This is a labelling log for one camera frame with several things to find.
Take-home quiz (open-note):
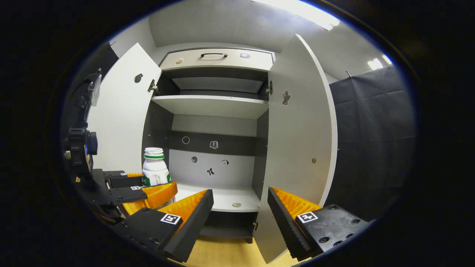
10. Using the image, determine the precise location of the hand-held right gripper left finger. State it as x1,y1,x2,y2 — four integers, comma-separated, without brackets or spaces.
115,189,214,263

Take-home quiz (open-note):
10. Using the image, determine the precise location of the white cabinet shelf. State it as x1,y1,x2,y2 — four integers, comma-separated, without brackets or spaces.
151,95,269,119

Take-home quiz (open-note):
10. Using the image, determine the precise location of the small ceiling light panel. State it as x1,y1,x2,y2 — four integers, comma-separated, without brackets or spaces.
367,55,393,70

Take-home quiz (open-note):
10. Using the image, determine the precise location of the white cabinet door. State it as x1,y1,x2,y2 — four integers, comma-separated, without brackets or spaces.
87,43,163,175
254,34,339,264

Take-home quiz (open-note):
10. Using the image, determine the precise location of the long ceiling light panel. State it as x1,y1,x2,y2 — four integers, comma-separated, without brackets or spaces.
252,0,340,30

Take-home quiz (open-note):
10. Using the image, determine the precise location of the white and grey cabinet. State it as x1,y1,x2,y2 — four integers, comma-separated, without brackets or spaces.
141,44,277,243

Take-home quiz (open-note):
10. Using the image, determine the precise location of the black backdrop cloth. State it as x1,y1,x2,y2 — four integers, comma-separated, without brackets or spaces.
325,65,418,222
71,42,119,123

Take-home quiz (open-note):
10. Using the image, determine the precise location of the white bottle green label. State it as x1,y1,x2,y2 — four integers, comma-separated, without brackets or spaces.
142,147,177,206

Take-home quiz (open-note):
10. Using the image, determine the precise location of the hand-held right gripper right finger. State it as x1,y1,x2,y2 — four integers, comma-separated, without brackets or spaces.
267,187,373,262

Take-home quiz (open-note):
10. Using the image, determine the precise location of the white cabinet drawer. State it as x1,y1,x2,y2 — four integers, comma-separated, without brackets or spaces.
160,48,275,72

